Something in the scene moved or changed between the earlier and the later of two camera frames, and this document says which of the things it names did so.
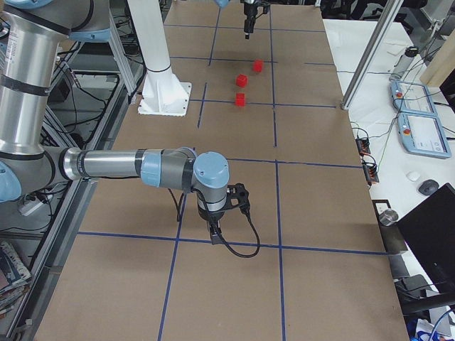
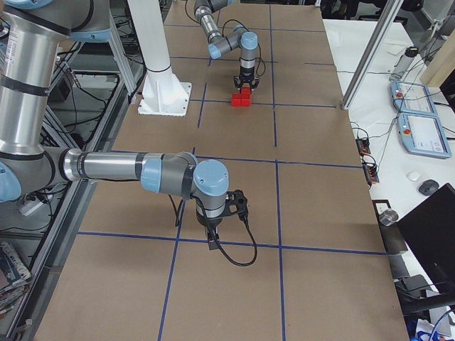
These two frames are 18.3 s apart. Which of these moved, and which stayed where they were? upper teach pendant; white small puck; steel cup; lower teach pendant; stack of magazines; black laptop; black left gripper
Moved: black left gripper
Stayed: white small puck; steel cup; black laptop; upper teach pendant; stack of magazines; lower teach pendant
